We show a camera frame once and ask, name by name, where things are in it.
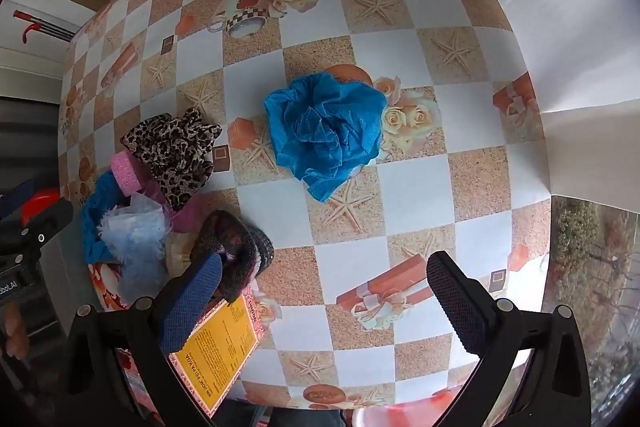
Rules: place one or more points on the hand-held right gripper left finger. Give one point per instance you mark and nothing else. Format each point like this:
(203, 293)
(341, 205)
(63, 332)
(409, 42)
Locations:
(192, 302)

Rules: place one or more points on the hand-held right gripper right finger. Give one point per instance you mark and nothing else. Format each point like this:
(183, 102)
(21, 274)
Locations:
(460, 302)

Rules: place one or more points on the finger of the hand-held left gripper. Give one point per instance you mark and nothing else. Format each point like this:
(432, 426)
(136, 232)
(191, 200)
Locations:
(15, 199)
(50, 221)

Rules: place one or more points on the pink and navy sock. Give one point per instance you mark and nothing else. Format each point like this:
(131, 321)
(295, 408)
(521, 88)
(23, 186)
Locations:
(235, 257)

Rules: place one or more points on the light blue fluffy duster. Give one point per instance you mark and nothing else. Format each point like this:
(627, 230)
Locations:
(135, 252)

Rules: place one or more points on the floral cardboard box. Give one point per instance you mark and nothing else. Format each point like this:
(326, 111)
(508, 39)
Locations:
(105, 294)

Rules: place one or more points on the pink sponge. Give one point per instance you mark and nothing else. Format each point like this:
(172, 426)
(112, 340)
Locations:
(127, 172)

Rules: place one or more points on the person's left hand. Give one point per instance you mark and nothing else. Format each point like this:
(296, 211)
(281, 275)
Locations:
(13, 332)

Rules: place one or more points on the blue knitted cloth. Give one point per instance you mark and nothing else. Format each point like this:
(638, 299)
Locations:
(95, 217)

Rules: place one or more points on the red box with yellow label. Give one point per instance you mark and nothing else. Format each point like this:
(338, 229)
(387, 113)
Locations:
(225, 347)

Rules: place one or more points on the pink purple cloth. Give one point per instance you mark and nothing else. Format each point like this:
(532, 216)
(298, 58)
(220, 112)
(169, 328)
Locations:
(187, 217)

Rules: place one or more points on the checkered printed tablecloth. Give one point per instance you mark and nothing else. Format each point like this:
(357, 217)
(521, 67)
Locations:
(400, 187)

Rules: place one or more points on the leopard print scrunchie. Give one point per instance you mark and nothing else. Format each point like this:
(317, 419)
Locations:
(172, 152)

